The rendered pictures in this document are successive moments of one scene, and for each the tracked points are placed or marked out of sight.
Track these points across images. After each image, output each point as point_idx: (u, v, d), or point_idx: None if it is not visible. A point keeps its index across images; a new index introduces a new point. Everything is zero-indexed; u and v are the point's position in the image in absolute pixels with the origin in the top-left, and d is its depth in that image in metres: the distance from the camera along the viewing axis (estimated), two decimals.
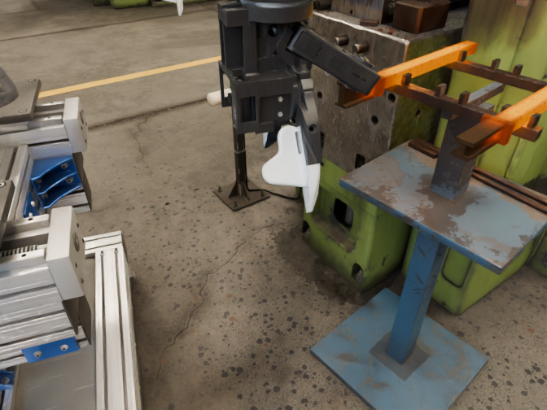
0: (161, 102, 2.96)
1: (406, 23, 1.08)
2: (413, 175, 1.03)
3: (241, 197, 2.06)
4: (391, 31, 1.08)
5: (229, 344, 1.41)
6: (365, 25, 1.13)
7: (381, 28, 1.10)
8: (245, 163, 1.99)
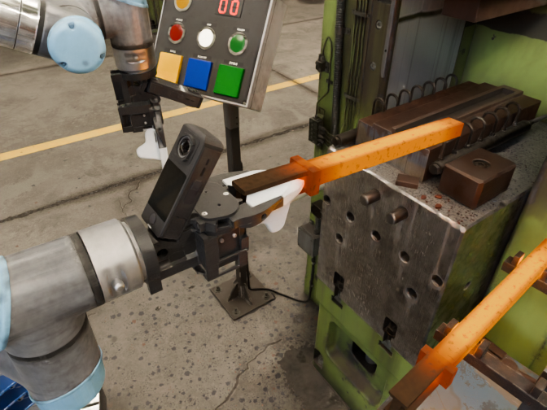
0: (155, 163, 2.71)
1: (459, 194, 0.83)
2: (472, 405, 0.78)
3: (242, 299, 1.81)
4: (439, 204, 0.83)
5: None
6: (402, 185, 0.88)
7: (424, 195, 0.85)
8: (247, 263, 1.74)
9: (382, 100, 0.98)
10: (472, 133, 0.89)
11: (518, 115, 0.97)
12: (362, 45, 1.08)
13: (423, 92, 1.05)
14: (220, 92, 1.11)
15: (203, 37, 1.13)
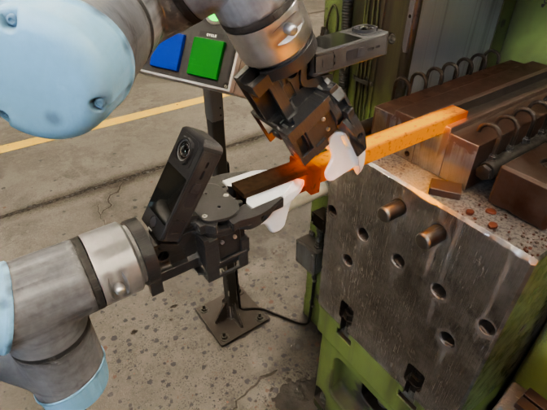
0: (139, 163, 2.46)
1: (522, 207, 0.58)
2: None
3: (232, 321, 1.56)
4: (493, 222, 0.58)
5: None
6: (438, 195, 0.64)
7: (471, 209, 0.61)
8: (237, 281, 1.50)
9: (406, 80, 0.74)
10: (535, 122, 0.64)
11: None
12: (378, 10, 0.83)
13: (458, 71, 0.80)
14: (195, 72, 0.86)
15: None
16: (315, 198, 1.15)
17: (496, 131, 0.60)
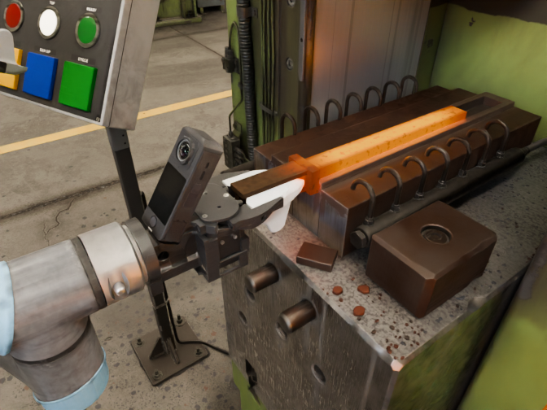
0: (95, 176, 2.35)
1: (396, 288, 0.47)
2: None
3: (168, 356, 1.45)
4: (361, 307, 0.47)
5: None
6: (307, 265, 0.52)
7: (339, 286, 0.49)
8: (170, 315, 1.38)
9: (291, 117, 0.62)
10: (426, 176, 0.53)
11: (505, 141, 0.61)
12: (273, 32, 0.72)
13: (361, 103, 0.69)
14: (67, 102, 0.75)
15: (44, 22, 0.77)
16: None
17: (368, 191, 0.49)
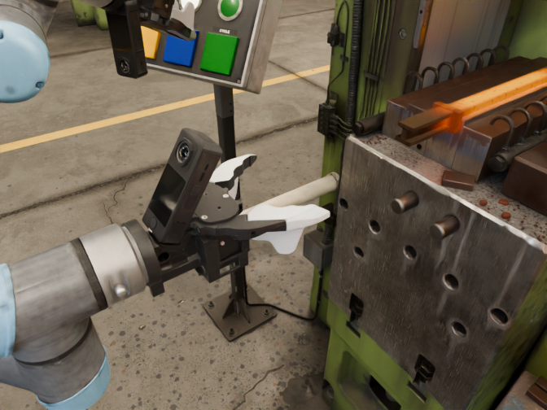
0: (144, 160, 2.47)
1: (535, 198, 0.60)
2: None
3: (239, 316, 1.57)
4: (506, 212, 0.60)
5: None
6: (451, 186, 0.65)
7: (484, 200, 0.62)
8: (244, 276, 1.51)
9: (418, 74, 0.75)
10: (546, 115, 0.65)
11: None
12: (389, 6, 0.85)
13: (469, 66, 0.81)
14: (209, 68, 0.88)
15: (186, 0, 0.90)
16: (324, 193, 1.16)
17: (509, 123, 0.61)
